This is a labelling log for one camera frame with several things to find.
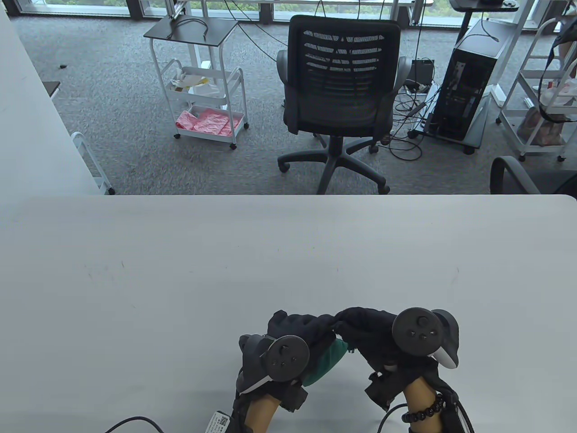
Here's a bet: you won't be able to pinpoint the person's right hand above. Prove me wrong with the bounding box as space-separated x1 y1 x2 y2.
334 308 444 411

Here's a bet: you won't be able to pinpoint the person's left hand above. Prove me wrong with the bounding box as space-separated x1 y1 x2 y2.
234 310 336 413

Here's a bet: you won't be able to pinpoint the green fabric drawstring bag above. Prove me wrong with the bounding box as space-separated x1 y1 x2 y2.
302 338 351 387

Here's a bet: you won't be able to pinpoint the person's right forearm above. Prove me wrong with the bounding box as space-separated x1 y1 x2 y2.
401 377 444 433

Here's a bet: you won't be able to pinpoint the person's left forearm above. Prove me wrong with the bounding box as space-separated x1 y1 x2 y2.
246 392 282 433

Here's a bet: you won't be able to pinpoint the beige pink bag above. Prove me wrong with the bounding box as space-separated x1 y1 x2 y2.
518 108 566 146

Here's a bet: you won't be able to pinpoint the white plastic bag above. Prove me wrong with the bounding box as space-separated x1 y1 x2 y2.
539 81 577 106

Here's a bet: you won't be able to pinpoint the black white left controller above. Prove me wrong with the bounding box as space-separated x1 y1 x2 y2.
237 334 311 394

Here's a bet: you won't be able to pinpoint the black white controller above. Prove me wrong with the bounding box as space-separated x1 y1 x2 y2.
237 334 311 394
391 308 460 370

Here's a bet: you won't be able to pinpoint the black white right controller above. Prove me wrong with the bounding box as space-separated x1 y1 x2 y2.
391 308 460 370

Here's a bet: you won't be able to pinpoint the labelled left wrist sensor box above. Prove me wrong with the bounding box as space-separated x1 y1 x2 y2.
205 410 239 433

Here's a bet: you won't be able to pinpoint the labelled wrist sensor box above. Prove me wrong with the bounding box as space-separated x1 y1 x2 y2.
205 410 239 433
444 397 474 433

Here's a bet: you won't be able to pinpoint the labelled right wrist sensor box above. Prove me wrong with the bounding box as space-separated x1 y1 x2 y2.
444 397 474 433

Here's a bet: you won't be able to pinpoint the grey chair armrest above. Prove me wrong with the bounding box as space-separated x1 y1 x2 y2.
490 156 577 195

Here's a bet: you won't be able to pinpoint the pink plastic bags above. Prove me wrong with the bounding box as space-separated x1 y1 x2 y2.
176 110 233 137

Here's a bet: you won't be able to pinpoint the grey computer trolley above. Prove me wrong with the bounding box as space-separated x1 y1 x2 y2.
408 83 492 155

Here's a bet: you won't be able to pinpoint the black mesh office chair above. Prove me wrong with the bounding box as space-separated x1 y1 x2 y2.
276 14 413 195

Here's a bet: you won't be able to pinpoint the black computer tower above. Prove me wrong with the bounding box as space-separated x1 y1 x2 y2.
435 18 517 141

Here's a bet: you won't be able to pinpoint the black box on floor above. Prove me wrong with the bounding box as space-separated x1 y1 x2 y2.
412 59 435 88

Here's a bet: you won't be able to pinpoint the white yellow plastic bags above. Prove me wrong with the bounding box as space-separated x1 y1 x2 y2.
169 68 226 96

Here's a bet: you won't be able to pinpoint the white metal rack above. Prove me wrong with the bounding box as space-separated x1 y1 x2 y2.
71 132 115 195

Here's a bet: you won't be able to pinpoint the white standing desk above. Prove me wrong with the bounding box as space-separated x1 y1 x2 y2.
489 0 537 107

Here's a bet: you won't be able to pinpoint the white cart with black top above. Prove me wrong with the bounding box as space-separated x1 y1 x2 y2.
143 14 250 150

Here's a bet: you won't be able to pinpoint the black standing desk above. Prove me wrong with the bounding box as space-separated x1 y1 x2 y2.
450 0 520 43

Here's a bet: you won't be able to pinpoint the black right glove cable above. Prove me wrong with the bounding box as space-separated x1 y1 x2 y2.
378 404 406 433

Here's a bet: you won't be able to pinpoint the black glove cable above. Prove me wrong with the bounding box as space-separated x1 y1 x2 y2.
378 404 406 433
105 416 164 433

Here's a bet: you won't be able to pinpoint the black bead bracelet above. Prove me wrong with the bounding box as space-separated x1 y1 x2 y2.
403 393 446 424

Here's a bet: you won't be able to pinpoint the black floor cables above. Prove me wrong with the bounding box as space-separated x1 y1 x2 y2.
383 81 440 161

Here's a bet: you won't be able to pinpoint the black left glove cable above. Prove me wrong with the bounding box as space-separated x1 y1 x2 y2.
105 416 164 433

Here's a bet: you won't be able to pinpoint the white wire cart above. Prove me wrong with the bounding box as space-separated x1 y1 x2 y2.
496 16 577 162

